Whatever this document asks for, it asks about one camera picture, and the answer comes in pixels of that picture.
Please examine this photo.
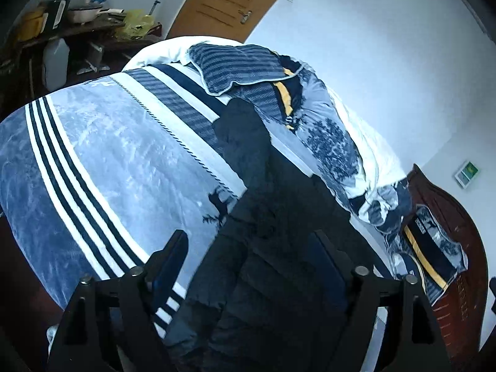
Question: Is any blue striped pillow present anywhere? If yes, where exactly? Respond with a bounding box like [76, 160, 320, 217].
[188, 42, 307, 95]

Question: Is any white plastic jug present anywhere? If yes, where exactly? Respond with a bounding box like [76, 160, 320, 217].
[42, 39, 70, 91]

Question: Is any brown wooden door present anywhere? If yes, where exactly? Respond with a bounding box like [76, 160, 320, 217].
[167, 0, 307, 43]

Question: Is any white wall switch panel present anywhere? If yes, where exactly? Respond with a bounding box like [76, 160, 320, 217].
[454, 160, 480, 188]

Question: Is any dark wooden headboard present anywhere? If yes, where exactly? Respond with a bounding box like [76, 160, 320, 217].
[403, 164, 489, 357]

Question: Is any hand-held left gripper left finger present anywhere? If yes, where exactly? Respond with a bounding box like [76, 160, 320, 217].
[46, 229, 190, 372]

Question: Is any white pot with handle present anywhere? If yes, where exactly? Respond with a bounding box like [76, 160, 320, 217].
[67, 5, 125, 24]

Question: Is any yellow plastic bag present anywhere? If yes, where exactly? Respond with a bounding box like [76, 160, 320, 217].
[116, 10, 156, 41]

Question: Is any deer print pillow yellow stripe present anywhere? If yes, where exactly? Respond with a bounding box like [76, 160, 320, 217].
[403, 205, 469, 303]
[387, 236, 427, 291]

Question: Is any white and blue printed duvet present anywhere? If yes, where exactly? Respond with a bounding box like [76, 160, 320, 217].
[124, 36, 411, 233]

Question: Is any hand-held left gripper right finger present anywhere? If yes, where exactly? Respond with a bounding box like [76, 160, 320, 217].
[310, 229, 452, 372]

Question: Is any dark puffer jacket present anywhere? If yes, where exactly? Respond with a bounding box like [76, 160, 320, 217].
[166, 99, 384, 372]

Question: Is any black box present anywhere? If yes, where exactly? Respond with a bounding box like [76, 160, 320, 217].
[37, 0, 70, 32]

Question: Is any dark wooden side table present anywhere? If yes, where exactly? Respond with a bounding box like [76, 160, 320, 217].
[0, 19, 161, 97]

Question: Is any blue striped deer blanket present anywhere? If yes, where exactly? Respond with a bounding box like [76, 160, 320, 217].
[0, 64, 388, 338]

